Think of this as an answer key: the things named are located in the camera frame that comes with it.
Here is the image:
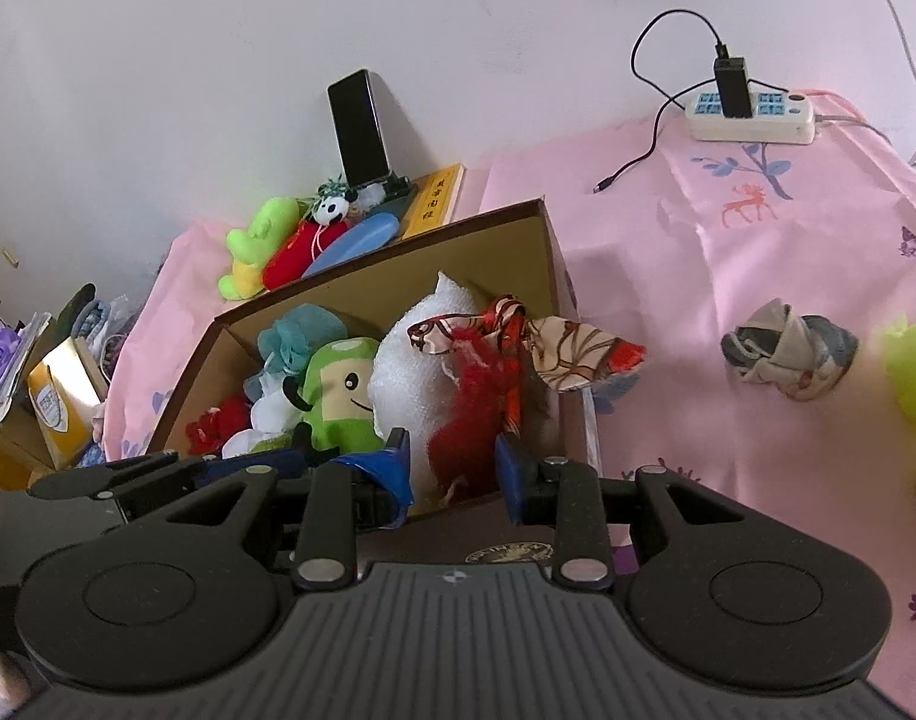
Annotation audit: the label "light green plush toy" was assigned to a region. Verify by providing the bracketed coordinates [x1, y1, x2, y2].
[218, 196, 301, 302]

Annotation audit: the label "green plush doll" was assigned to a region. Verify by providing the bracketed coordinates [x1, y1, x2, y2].
[282, 337, 388, 458]

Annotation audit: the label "pink printed bedsheet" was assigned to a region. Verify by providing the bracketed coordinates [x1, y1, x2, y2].
[101, 90, 916, 691]

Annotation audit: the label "small panda plush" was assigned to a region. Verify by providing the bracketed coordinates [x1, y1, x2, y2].
[312, 191, 354, 227]

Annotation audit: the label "red patterned silk scarf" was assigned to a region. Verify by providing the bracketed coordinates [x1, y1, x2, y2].
[407, 296, 646, 500]

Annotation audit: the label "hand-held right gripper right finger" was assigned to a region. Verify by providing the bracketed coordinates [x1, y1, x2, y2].
[494, 435, 785, 587]

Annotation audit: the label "teal fluffy plush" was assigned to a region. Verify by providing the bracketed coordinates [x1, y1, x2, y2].
[257, 304, 350, 376]

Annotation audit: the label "yellow carton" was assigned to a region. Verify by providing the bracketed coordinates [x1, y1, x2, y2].
[26, 337, 110, 470]

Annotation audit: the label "white fluffy plush toy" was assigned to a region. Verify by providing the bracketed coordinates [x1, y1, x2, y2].
[368, 270, 504, 496]

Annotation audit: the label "grey power cord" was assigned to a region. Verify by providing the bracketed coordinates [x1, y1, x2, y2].
[814, 0, 916, 188]

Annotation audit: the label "blue oval case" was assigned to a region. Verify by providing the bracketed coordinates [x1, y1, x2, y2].
[304, 211, 403, 278]

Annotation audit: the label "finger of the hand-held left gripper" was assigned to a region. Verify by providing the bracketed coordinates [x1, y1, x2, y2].
[116, 450, 313, 522]
[29, 452, 185, 502]

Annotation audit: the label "yellow book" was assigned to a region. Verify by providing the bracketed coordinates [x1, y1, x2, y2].
[402, 163, 465, 241]

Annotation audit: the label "red fuzzy toy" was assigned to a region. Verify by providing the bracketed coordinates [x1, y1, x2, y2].
[185, 394, 255, 458]

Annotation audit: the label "black smartphone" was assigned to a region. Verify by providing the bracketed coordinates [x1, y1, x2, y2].
[327, 69, 395, 187]

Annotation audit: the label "grey cloth bundle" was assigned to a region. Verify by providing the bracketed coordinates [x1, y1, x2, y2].
[720, 298, 860, 402]

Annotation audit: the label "black charger cable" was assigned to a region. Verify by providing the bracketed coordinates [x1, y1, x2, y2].
[593, 10, 729, 196]

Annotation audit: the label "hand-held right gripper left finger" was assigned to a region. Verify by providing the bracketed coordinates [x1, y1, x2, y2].
[154, 427, 415, 592]

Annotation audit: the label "blue white plastic bag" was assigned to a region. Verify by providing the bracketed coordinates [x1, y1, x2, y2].
[75, 298, 140, 383]

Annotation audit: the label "black charger adapter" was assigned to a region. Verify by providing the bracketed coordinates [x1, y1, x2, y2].
[711, 56, 753, 121]

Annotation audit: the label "white mesh bath puff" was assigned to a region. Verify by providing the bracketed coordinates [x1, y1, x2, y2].
[221, 371, 309, 458]

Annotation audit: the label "red plush chili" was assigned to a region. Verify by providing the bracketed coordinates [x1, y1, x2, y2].
[261, 221, 346, 292]

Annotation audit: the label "purple packet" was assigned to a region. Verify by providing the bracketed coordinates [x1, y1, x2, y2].
[0, 321, 31, 383]

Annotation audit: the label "brown cardboard box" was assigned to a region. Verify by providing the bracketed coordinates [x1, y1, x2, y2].
[146, 197, 605, 567]

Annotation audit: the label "wooden side table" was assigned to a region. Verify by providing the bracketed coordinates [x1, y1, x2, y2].
[0, 289, 106, 496]

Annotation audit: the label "black phone stand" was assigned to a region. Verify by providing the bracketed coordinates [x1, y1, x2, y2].
[345, 172, 415, 203]

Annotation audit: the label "white papers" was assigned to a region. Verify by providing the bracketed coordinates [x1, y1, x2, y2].
[0, 311, 54, 428]

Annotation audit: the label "dark green pouch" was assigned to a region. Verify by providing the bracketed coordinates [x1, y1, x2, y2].
[56, 283, 99, 338]

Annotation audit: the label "white power strip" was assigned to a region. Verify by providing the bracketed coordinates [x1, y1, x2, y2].
[685, 88, 818, 145]

